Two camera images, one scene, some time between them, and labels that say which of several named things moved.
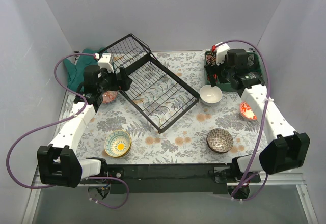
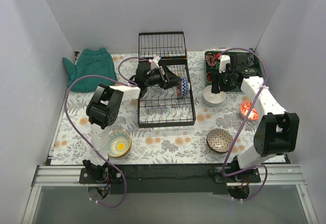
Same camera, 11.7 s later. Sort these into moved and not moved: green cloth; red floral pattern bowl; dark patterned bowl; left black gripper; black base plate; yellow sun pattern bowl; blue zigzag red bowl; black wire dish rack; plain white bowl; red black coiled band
Moved: black wire dish rack; blue zigzag red bowl; left black gripper; plain white bowl
Not moved: yellow sun pattern bowl; dark patterned bowl; red floral pattern bowl; black base plate; green cloth; red black coiled band
